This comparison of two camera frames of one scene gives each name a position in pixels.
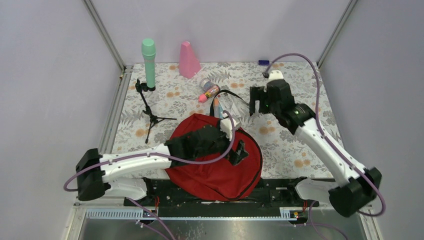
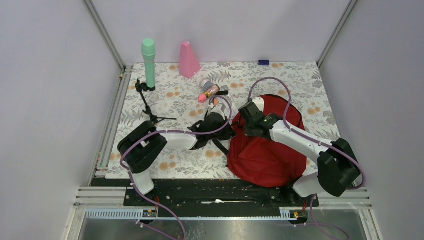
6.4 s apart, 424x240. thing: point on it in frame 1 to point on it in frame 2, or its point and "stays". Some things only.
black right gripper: x=257 y=94 to x=248 y=132
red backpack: x=220 y=180 to x=261 y=161
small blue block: x=264 y=62 stays
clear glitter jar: x=206 y=84 stays
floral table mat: x=155 y=99 stays
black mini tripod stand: x=140 y=86 stays
